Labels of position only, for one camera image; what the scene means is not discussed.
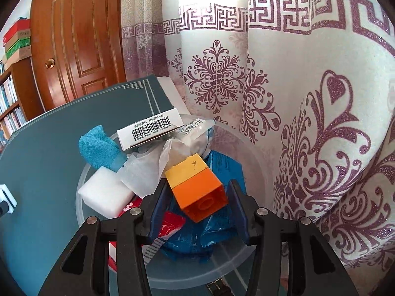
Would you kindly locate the red balloon glue packet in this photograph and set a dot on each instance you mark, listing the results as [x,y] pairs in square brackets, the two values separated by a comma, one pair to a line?
[170,225]

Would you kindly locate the teal cloth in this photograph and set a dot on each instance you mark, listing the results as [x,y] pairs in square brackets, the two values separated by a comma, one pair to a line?
[99,150]

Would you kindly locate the stacked boxes on shelf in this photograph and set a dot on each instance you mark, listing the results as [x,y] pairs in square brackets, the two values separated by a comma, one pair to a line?
[17,42]

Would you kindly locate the blue snack packet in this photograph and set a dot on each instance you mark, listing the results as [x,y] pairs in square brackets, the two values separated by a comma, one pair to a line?
[226,169]

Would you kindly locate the white printed plastic packet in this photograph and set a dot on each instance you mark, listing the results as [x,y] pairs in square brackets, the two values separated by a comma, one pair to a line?
[193,138]

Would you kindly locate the brown wooden door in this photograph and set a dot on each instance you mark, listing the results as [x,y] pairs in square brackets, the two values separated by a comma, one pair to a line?
[84,38]

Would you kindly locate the brown leather wristwatch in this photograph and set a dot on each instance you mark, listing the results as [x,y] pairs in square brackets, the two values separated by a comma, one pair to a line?
[219,288]

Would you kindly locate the patterned white purple curtain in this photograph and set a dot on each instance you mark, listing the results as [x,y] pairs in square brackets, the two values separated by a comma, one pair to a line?
[310,83]

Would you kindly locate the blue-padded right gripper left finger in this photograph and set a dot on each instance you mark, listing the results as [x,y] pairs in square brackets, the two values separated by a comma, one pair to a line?
[82,268]

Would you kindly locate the blue wipes packet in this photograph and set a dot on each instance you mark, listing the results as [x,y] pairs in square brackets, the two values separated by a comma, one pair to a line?
[197,240]

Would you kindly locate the orange yellow toy block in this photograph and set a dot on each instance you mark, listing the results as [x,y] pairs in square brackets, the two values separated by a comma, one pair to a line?
[197,190]

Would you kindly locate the brass door knob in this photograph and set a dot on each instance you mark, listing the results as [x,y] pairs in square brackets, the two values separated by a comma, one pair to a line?
[49,64]

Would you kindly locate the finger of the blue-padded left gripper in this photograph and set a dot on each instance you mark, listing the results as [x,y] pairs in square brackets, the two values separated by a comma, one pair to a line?
[7,201]

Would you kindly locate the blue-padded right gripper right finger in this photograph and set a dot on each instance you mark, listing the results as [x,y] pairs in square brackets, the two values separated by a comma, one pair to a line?
[314,268]

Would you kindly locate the white medicine box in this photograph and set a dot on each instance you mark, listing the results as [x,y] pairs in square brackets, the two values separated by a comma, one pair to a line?
[149,128]

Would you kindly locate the wooden bookshelf with books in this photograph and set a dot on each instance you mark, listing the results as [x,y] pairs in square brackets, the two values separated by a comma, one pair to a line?
[20,101]

